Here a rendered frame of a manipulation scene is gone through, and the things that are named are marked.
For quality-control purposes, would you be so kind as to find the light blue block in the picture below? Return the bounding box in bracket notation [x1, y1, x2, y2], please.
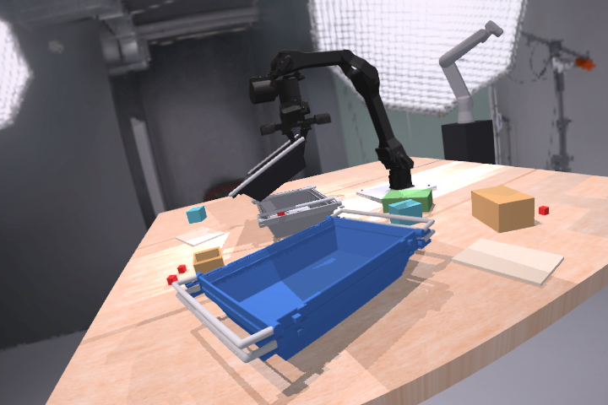
[186, 206, 208, 224]
[388, 199, 423, 225]

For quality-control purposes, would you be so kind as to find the tan rectangular box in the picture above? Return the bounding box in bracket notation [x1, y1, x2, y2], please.
[471, 185, 535, 233]

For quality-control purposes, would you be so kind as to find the tan open box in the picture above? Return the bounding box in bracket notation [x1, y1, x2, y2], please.
[193, 246, 225, 274]

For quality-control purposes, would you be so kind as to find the green rectangular block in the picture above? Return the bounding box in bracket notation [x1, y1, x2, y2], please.
[382, 189, 433, 213]

